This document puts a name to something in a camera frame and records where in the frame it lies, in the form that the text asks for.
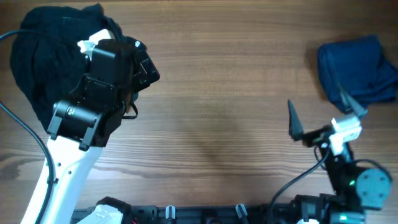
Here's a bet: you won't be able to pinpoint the navy blue shorts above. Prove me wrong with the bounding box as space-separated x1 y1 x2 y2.
317 35 397 111

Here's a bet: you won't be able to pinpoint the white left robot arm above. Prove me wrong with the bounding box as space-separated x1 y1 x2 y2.
22 39 160 223

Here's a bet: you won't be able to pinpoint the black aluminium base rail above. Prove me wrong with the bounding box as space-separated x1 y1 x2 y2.
70 202 312 224

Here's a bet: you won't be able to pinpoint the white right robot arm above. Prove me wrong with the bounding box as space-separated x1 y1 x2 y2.
287 86 393 223

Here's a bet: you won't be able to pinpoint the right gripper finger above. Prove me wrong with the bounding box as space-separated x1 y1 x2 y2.
338 83 368 119
287 100 304 141

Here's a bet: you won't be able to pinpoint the black garment with logo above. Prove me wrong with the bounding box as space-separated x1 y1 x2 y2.
10 4 136 130

